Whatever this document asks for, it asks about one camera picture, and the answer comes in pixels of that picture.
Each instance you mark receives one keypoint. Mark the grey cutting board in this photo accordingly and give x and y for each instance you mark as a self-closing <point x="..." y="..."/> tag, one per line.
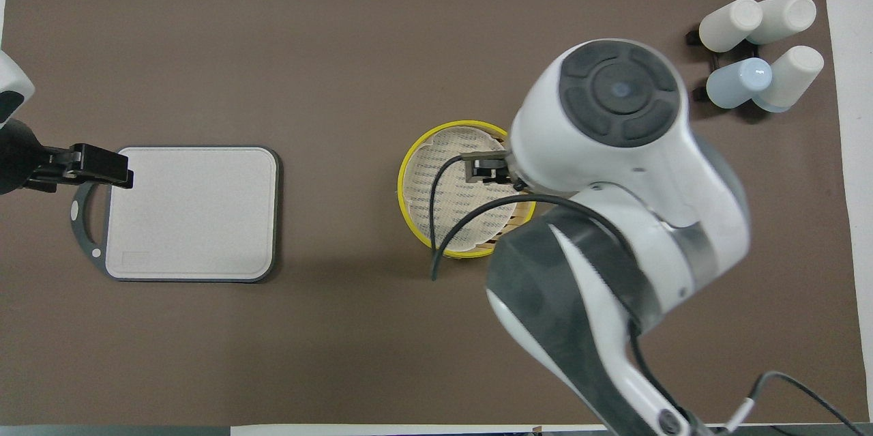
<point x="198" y="218"/>

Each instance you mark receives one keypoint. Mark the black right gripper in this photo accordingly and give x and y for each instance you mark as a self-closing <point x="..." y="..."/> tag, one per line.
<point x="485" y="170"/>

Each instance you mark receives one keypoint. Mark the light blue plastic cup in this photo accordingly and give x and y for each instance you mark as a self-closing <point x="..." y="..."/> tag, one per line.
<point x="736" y="83"/>

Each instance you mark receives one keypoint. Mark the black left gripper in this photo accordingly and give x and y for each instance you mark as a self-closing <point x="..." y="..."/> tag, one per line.
<point x="24" y="163"/>

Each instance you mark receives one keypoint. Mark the brown table mat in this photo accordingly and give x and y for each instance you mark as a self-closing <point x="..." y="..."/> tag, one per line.
<point x="273" y="354"/>

